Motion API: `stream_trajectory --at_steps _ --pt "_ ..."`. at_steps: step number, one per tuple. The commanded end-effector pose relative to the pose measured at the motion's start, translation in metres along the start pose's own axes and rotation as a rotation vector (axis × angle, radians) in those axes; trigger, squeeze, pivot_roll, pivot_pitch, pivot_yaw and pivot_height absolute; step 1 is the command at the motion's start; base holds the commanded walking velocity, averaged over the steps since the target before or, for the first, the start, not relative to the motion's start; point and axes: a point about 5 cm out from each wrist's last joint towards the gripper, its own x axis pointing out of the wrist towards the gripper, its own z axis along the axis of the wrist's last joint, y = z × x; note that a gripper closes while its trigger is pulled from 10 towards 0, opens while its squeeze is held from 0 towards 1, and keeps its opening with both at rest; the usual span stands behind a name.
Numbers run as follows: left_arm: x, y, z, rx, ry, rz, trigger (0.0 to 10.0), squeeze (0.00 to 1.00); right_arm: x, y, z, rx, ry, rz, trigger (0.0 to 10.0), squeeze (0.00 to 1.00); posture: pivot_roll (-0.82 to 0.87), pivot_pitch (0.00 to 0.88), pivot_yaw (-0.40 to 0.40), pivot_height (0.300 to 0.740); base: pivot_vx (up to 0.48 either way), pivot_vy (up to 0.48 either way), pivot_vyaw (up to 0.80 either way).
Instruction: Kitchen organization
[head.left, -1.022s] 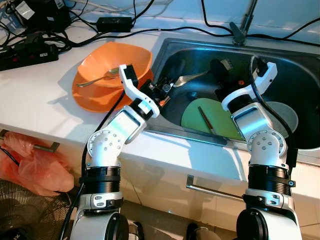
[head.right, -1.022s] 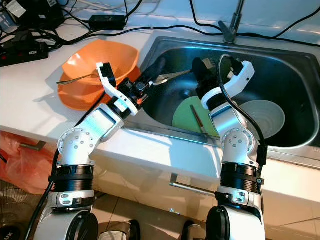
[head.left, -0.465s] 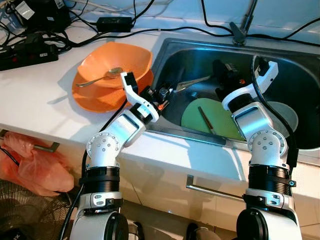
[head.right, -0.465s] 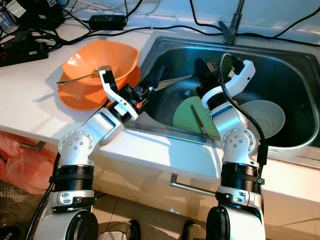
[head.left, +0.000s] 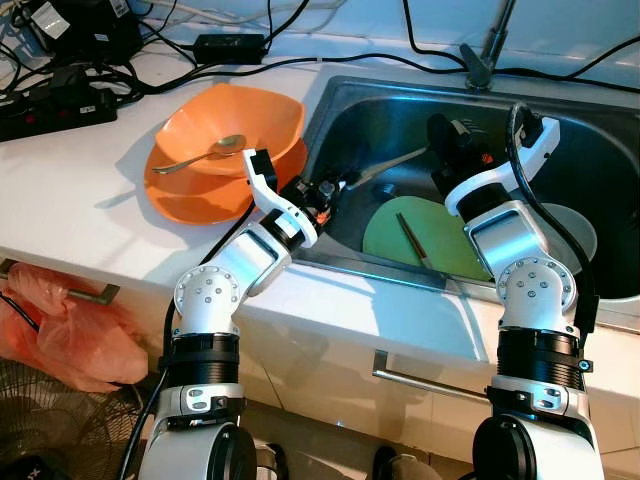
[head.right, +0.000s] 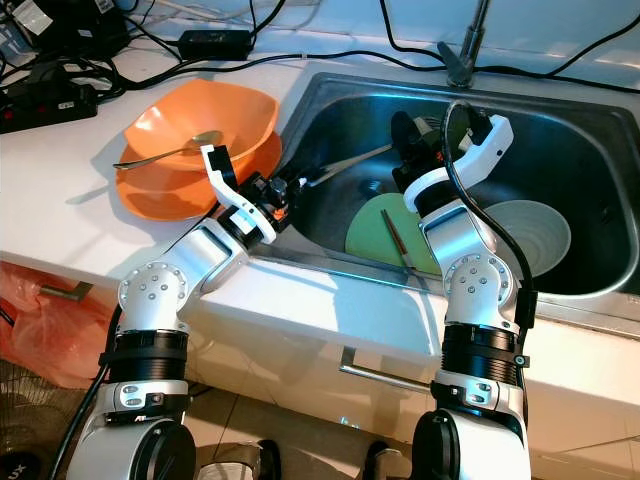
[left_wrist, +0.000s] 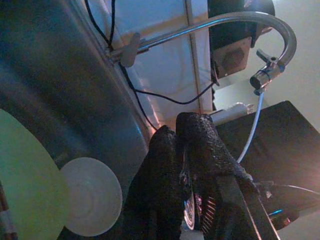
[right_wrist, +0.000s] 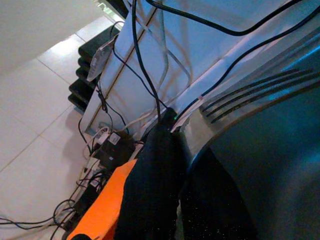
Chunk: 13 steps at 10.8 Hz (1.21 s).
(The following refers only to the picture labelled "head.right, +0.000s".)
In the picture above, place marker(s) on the stainless steel sink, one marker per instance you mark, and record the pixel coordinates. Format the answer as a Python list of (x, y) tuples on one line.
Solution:
[(580, 140)]

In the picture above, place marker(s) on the green round plate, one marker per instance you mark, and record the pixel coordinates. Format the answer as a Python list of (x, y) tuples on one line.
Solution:
[(365, 245)]

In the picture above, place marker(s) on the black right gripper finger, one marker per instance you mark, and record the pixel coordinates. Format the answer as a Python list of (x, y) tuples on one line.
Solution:
[(404, 145)]

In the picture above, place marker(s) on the long silver metal utensil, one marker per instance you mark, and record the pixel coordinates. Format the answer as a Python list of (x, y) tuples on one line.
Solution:
[(360, 157)]

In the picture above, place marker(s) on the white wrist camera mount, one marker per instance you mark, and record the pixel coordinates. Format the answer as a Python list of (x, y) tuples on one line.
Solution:
[(495, 140), (220, 170)]

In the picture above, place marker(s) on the orange plastic bowl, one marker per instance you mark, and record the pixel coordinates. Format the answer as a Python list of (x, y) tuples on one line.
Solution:
[(220, 105)]

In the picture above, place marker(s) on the dark metal faucet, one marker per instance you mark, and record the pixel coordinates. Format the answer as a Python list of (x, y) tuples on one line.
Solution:
[(460, 62)]

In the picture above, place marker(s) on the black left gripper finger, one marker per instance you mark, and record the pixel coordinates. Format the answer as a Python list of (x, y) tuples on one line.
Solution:
[(307, 177)]

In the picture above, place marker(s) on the orange plastic bag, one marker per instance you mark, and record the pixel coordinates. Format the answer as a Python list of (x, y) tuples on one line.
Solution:
[(50, 340)]

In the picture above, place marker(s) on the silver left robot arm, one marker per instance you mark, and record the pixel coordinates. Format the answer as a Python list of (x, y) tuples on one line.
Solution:
[(210, 260)]

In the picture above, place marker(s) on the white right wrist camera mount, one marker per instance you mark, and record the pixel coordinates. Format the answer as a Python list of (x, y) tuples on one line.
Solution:
[(495, 140)]

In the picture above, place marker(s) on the black floor fan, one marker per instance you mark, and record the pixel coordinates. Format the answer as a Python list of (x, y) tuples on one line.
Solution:
[(40, 430)]

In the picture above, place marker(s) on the silver metal spoon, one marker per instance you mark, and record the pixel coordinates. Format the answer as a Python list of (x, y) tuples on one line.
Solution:
[(208, 138)]

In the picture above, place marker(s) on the dark wooden chopstick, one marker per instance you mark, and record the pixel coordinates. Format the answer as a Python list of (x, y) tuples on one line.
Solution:
[(400, 246), (393, 238)]

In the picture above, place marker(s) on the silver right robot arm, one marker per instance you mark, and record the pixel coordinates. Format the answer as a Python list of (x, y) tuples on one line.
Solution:
[(450, 235)]

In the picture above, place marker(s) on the black power adapter brick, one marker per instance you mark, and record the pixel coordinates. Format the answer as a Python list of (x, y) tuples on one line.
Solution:
[(215, 43)]

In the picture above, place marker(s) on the orange plastic plate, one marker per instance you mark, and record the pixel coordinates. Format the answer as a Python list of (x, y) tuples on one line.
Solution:
[(160, 200)]

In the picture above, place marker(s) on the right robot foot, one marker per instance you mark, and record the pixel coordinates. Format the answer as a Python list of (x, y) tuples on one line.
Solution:
[(390, 465)]

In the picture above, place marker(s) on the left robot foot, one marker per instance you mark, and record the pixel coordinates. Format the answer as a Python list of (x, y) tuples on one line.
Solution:
[(240, 462)]

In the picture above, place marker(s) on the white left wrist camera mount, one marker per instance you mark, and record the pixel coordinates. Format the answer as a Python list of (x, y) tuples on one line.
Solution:
[(220, 170)]

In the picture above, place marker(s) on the grey round bowl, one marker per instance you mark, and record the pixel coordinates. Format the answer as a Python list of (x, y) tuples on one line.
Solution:
[(535, 240)]

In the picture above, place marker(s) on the black power strip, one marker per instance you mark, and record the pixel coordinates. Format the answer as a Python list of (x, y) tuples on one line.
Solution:
[(50, 105)]

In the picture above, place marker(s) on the black charger with white label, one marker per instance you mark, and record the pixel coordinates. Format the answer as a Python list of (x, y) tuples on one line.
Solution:
[(80, 30)]

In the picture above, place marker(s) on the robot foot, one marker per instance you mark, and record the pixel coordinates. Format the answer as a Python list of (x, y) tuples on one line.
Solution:
[(240, 462), (390, 465)]

